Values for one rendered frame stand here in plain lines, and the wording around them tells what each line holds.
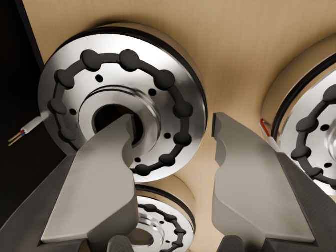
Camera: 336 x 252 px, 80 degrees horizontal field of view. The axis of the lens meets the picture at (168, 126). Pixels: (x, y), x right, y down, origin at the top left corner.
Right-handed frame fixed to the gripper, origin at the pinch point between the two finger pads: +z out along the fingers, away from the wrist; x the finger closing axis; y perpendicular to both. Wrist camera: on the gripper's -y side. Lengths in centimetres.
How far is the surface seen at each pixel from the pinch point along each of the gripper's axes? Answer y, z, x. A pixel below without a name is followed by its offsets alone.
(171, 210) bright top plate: 8.0, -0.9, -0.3
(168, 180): 7.0, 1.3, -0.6
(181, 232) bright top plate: 11.4, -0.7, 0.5
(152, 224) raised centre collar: 9.6, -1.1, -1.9
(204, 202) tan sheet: 10.8, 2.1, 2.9
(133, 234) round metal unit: 12.7, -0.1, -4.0
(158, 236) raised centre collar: 10.8, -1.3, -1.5
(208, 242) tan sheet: 18.0, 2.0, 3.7
